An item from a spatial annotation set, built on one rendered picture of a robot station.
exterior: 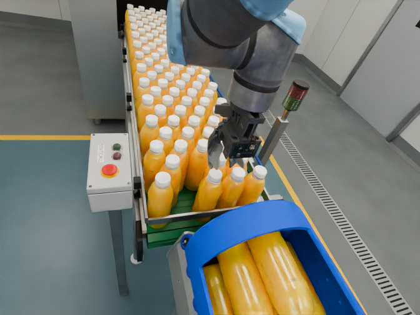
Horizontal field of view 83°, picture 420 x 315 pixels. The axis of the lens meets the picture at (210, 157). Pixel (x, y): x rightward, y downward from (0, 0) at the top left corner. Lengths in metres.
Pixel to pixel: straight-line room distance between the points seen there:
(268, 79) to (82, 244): 1.58
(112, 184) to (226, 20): 0.46
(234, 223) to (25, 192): 1.82
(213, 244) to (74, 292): 1.31
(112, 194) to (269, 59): 0.46
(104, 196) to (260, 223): 0.38
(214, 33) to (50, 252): 1.67
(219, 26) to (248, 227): 0.32
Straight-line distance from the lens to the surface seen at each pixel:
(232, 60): 0.39
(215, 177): 0.65
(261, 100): 0.45
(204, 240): 0.47
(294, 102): 0.95
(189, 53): 0.36
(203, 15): 0.30
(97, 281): 1.68
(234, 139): 0.50
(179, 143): 0.72
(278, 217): 0.47
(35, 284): 1.76
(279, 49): 0.42
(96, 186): 0.62
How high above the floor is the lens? 1.58
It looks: 43 degrees down
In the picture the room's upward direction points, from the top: 17 degrees clockwise
